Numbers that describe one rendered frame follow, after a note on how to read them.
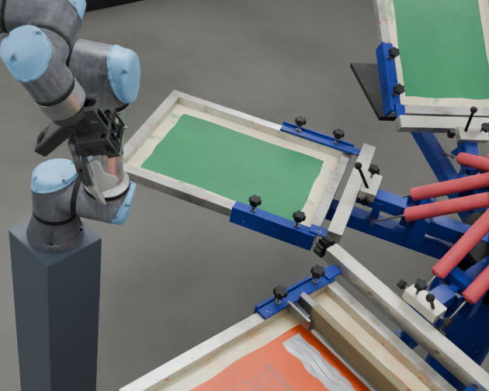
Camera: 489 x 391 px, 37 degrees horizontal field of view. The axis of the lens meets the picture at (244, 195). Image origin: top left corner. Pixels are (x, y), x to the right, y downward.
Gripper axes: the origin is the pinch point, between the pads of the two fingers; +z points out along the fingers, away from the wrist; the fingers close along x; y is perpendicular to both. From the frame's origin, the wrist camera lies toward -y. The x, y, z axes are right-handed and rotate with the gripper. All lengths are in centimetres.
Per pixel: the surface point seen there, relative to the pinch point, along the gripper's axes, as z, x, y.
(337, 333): 93, 2, 27
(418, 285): 102, 19, 51
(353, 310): 107, 15, 30
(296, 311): 96, 11, 15
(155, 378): 73, -15, -18
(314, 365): 98, -6, 20
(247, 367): 90, -8, 2
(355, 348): 94, -3, 33
